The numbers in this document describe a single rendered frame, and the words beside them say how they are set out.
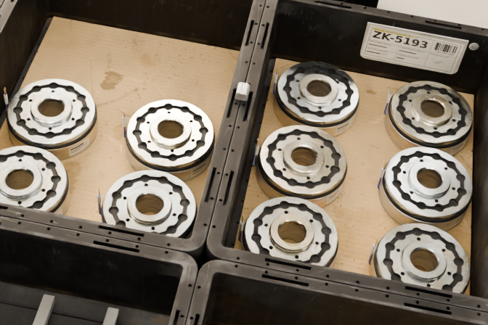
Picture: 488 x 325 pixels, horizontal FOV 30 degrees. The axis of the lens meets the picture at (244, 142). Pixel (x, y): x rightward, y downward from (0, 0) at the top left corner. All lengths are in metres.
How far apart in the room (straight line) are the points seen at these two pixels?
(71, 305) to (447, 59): 0.55
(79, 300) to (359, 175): 0.36
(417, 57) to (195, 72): 0.28
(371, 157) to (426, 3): 0.48
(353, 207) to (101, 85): 0.35
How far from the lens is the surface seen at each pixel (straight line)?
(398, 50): 1.17
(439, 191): 1.05
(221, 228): 0.90
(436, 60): 1.17
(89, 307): 0.97
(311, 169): 1.03
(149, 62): 1.18
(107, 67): 1.17
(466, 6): 1.55
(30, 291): 0.98
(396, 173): 1.06
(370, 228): 1.04
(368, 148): 1.12
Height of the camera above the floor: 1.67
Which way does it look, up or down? 50 degrees down
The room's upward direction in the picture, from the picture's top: 7 degrees clockwise
